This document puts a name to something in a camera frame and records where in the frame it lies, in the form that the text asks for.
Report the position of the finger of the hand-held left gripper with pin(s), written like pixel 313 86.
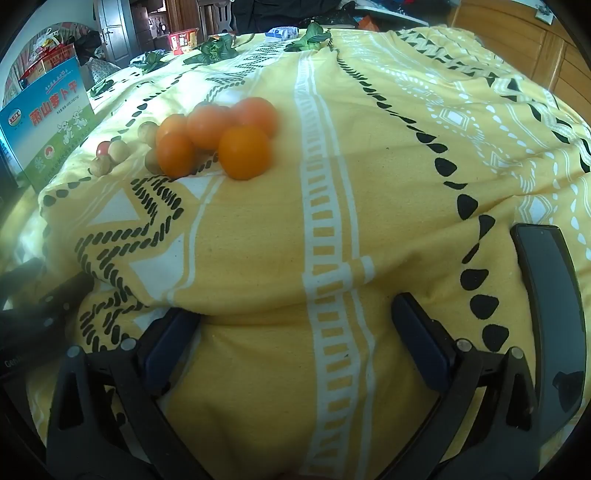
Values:
pixel 18 279
pixel 69 295

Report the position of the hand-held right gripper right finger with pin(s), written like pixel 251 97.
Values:
pixel 425 341

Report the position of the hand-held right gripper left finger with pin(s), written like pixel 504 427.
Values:
pixel 171 346

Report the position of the pile of oranges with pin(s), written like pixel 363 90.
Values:
pixel 244 154

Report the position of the small tan longan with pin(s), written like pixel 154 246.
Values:
pixel 100 166
pixel 147 131
pixel 117 150
pixel 152 162

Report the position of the black curved plastic object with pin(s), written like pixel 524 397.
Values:
pixel 549 286

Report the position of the yellow patterned blanket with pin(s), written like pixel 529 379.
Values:
pixel 369 207

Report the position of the red cherry tomato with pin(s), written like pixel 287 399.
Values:
pixel 102 147

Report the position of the blue green cardboard box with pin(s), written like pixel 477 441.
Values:
pixel 51 120

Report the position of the red yellow printed bag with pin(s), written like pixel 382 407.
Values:
pixel 41 55

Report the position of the grey dotted cloth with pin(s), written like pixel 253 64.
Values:
pixel 101 69

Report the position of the dark wooden door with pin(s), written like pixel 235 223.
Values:
pixel 113 25

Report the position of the red snack packet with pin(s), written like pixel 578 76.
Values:
pixel 184 40

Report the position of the dark wooden wardrobe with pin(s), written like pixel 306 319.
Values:
pixel 184 14

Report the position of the light wooden chest of drawers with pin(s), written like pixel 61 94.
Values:
pixel 517 41

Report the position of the orange plastic bag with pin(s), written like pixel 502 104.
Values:
pixel 369 22

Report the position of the green clip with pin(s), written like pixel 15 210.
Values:
pixel 309 37

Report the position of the blue white packet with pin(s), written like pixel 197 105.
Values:
pixel 281 32

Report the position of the pile of clothes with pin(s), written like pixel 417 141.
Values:
pixel 406 9

